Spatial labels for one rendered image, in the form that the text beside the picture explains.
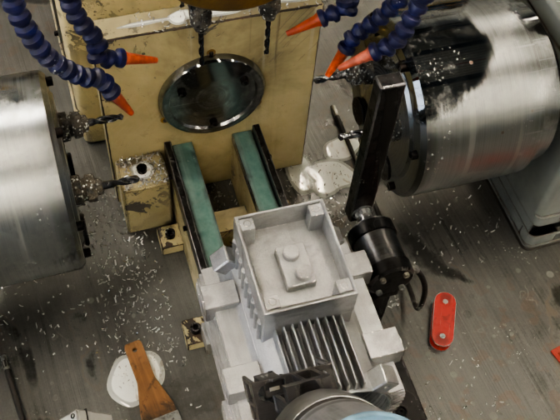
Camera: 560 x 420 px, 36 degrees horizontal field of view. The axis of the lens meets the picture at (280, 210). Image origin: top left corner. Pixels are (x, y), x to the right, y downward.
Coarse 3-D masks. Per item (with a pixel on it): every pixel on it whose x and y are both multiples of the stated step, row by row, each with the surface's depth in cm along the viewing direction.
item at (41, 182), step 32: (0, 96) 96; (32, 96) 96; (0, 128) 93; (32, 128) 93; (64, 128) 105; (0, 160) 92; (32, 160) 93; (64, 160) 96; (0, 192) 92; (32, 192) 93; (64, 192) 94; (96, 192) 101; (0, 224) 93; (32, 224) 94; (64, 224) 95; (0, 256) 95; (32, 256) 97; (64, 256) 98
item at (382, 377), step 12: (336, 228) 98; (216, 252) 95; (228, 252) 94; (216, 264) 95; (228, 264) 94; (372, 372) 88; (384, 372) 87; (372, 384) 88; (384, 384) 87; (396, 384) 88
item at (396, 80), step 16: (384, 80) 89; (400, 80) 89; (384, 96) 89; (400, 96) 90; (368, 112) 93; (384, 112) 92; (368, 128) 94; (384, 128) 94; (368, 144) 96; (384, 144) 97; (368, 160) 98; (384, 160) 99; (352, 176) 103; (368, 176) 101; (352, 192) 105; (368, 192) 104; (352, 208) 106; (368, 208) 107
